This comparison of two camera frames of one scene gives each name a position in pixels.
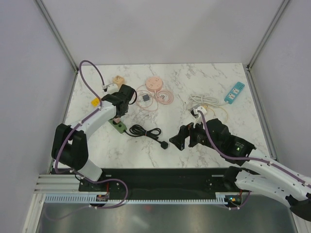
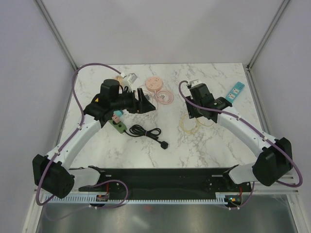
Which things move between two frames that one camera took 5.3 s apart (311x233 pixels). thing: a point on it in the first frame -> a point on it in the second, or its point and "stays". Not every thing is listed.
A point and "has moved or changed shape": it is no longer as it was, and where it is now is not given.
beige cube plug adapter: (118, 80) stays
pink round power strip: (154, 83) stays
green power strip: (120, 126) stays
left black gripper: (119, 115) -> (142, 106)
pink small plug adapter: (117, 120) stays
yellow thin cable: (206, 107) has moved or changed shape
